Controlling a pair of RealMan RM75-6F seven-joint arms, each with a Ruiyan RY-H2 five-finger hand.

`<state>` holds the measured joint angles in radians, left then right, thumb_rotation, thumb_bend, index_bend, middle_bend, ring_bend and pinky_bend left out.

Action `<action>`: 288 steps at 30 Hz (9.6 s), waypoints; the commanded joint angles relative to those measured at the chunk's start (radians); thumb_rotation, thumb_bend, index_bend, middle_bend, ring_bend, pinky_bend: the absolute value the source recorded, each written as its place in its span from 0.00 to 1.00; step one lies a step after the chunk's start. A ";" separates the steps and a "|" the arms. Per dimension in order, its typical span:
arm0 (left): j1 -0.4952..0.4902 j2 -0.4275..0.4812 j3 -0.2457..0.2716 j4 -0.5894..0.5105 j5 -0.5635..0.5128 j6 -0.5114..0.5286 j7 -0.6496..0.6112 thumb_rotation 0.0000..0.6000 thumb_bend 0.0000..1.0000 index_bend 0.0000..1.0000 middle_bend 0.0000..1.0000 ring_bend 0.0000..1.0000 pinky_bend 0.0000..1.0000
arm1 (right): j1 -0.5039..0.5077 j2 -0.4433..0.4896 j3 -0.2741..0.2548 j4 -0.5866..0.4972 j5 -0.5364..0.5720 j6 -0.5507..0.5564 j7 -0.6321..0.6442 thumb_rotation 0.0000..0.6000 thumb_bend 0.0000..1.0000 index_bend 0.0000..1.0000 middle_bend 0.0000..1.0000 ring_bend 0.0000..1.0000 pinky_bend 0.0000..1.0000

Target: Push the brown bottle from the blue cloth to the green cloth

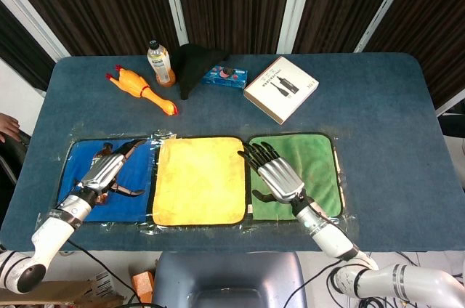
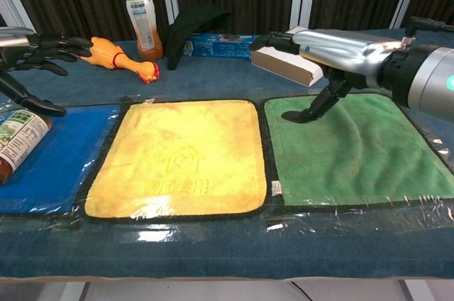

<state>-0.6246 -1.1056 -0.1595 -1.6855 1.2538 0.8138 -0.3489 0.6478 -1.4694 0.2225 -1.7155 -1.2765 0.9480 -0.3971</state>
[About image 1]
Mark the clear plastic film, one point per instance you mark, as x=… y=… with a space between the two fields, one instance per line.
x=189 y=231

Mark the orange block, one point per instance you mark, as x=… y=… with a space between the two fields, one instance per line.
x=142 y=284

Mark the orange drink bottle white label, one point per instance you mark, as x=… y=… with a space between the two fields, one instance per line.
x=160 y=62

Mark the black cloth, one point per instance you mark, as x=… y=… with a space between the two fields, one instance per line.
x=189 y=64

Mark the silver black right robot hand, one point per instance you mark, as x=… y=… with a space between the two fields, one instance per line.
x=281 y=179

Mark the green cloth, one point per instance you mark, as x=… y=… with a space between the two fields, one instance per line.
x=314 y=162

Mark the yellow cloth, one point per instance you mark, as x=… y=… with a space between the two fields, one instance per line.
x=200 y=181

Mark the white book box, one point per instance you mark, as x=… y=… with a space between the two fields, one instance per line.
x=281 y=86

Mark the blue carton box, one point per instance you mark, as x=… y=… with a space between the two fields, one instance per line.
x=218 y=82

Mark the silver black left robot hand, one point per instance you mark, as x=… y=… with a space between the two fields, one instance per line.
x=103 y=171

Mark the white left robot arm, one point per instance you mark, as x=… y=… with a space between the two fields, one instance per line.
x=51 y=235

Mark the yellow rubber chicken toy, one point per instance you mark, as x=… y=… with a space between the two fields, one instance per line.
x=132 y=81

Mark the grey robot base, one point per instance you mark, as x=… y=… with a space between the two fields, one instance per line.
x=229 y=279

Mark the white partition post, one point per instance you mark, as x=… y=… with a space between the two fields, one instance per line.
x=385 y=10
x=174 y=3
x=32 y=19
x=296 y=3

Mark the brown cardboard box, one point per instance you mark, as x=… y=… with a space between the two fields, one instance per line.
x=54 y=293

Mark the black chair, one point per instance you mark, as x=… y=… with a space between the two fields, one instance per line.
x=11 y=157

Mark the person's hand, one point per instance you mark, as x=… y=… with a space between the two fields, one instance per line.
x=9 y=124

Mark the blue cloth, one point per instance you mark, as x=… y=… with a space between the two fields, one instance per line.
x=127 y=210

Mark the dark furniture piece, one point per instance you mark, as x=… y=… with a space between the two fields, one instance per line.
x=452 y=124

